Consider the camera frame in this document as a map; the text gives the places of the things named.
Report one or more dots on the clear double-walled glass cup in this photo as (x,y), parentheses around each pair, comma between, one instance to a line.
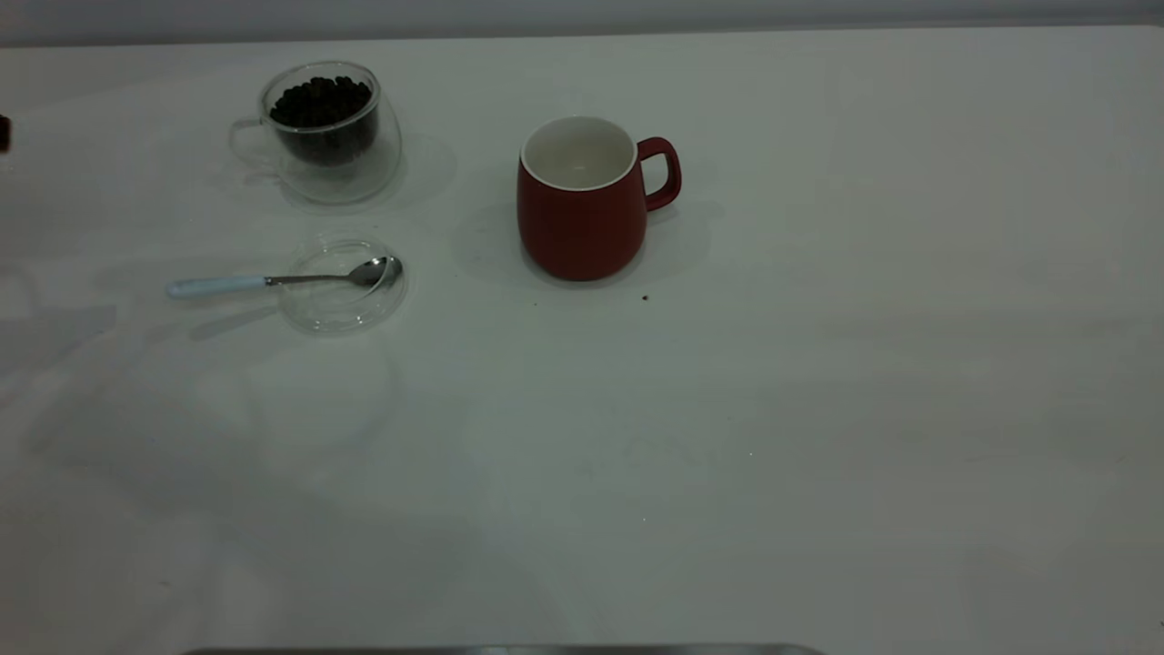
(350,182)

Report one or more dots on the red ceramic mug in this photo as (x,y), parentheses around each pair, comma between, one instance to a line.
(582,232)

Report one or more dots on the coffee beans pile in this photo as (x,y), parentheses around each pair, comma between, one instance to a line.
(318,105)

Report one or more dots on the clear round glass dish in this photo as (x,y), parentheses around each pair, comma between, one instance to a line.
(346,316)

